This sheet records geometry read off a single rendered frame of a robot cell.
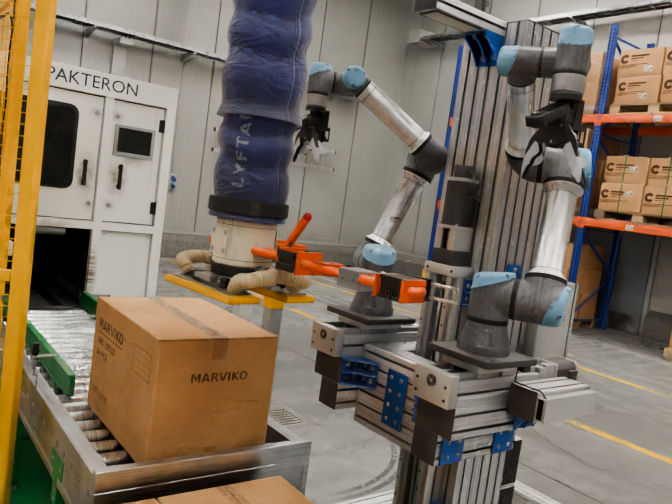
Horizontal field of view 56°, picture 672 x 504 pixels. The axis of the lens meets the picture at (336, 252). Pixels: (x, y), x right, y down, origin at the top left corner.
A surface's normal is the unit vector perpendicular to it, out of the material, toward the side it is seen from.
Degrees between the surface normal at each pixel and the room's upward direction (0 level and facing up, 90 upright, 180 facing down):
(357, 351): 90
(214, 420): 90
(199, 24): 90
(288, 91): 98
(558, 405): 90
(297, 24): 74
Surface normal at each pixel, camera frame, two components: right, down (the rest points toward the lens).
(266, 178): 0.41, -0.10
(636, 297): -0.79, -0.05
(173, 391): 0.59, 0.15
